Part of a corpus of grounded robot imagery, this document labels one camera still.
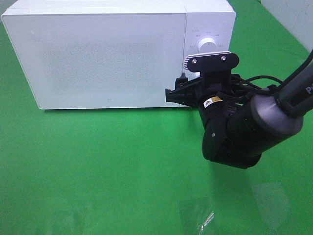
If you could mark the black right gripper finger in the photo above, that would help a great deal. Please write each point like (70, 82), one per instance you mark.
(184, 92)

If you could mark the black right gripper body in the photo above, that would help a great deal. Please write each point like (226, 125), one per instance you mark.
(216, 94)

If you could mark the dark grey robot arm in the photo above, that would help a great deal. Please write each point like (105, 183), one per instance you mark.
(240, 119)

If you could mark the upper white power knob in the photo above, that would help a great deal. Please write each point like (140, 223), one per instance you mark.
(207, 44)

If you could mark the white microwave oven body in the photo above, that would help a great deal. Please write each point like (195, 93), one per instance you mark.
(214, 18)

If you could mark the white microwave door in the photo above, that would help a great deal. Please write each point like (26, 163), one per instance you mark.
(98, 61)

